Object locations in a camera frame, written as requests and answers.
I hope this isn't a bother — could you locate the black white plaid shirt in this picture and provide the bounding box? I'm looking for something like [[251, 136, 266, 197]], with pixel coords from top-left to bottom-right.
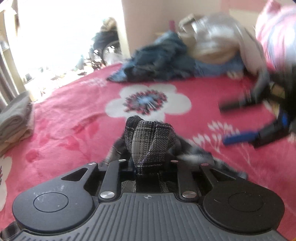
[[103, 115, 248, 193]]

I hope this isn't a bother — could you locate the cream white garment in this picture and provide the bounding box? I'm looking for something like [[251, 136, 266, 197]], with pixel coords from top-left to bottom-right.
[[234, 25, 266, 76]]

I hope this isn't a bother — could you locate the light blue garment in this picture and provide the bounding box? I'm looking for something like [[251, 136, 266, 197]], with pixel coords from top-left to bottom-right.
[[194, 53, 245, 79]]

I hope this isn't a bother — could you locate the beige garment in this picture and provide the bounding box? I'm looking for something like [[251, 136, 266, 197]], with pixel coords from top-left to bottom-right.
[[178, 14, 239, 64]]

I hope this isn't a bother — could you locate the beige folded cloth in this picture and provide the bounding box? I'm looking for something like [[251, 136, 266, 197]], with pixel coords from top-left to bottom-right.
[[1, 126, 34, 157]]

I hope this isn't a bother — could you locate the pink floral blanket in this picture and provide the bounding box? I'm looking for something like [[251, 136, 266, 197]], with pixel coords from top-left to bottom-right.
[[1, 65, 295, 239]]

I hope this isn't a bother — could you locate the dark blue denim garment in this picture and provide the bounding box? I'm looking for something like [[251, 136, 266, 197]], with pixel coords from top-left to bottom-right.
[[107, 31, 195, 83]]

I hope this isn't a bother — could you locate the grey folded cloth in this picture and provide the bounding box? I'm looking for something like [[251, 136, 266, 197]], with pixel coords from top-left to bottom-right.
[[1, 91, 33, 143]]

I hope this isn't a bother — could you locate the wheelchair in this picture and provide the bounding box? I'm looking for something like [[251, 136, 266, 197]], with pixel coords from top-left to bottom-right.
[[89, 17, 121, 70]]

